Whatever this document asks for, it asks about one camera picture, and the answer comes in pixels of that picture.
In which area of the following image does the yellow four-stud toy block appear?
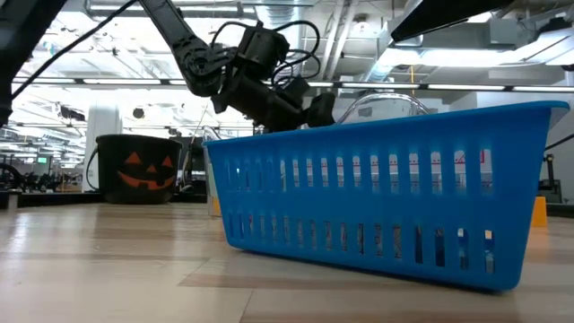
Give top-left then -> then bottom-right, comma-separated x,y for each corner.
531,196 -> 548,228

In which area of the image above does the black background monitor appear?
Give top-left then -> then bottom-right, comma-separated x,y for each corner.
181,136 -> 210,198

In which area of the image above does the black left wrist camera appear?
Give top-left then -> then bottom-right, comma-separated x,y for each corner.
236,22 -> 291,69

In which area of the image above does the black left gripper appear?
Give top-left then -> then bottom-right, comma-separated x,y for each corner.
210,74 -> 336,134

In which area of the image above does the blue slotted plastic basket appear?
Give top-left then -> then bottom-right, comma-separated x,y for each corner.
203,100 -> 570,292

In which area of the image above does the black pumpkin face bucket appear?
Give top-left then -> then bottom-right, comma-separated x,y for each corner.
85,133 -> 184,205

